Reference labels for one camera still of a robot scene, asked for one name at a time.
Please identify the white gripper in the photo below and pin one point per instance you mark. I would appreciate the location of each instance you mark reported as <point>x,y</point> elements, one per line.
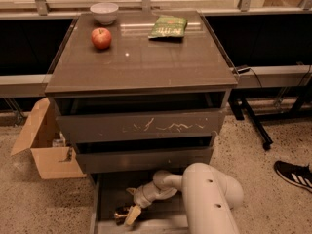
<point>141,198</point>

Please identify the orange soda can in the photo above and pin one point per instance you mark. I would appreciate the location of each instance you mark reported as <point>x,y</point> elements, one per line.
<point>120,214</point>

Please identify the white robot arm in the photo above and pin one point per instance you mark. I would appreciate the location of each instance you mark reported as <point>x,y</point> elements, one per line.
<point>208,198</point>

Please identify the grey bottom drawer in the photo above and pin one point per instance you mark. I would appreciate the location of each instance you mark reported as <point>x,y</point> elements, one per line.
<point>161,217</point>

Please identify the grey drawer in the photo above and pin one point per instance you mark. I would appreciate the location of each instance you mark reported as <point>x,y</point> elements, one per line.
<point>96,163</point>
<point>161,217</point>
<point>138,126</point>

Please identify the grey middle drawer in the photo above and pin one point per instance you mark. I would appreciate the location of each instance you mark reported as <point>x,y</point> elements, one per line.
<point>96,163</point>

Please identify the grey top drawer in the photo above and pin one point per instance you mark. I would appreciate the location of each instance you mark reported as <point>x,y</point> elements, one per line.
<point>138,126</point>

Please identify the grey drawer cabinet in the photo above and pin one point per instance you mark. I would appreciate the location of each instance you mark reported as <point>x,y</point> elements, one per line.
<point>137,74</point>

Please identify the open cardboard box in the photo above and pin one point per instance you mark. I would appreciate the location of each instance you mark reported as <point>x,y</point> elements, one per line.
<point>41,135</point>

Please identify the red apple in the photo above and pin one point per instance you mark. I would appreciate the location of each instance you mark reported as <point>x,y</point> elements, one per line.
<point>101,38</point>

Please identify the black white sneaker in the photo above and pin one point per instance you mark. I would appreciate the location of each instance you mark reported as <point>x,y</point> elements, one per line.
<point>300,176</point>

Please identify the small black device on ledge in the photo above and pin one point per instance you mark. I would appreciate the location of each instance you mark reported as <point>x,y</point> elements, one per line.
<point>242,69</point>

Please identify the green chip bag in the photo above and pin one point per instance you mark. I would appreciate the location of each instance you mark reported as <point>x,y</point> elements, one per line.
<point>167,27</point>

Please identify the white bowl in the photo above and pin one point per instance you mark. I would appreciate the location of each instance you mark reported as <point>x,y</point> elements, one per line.
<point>105,13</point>

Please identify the black table leg frame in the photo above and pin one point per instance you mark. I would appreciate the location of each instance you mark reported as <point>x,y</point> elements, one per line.
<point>238,102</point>

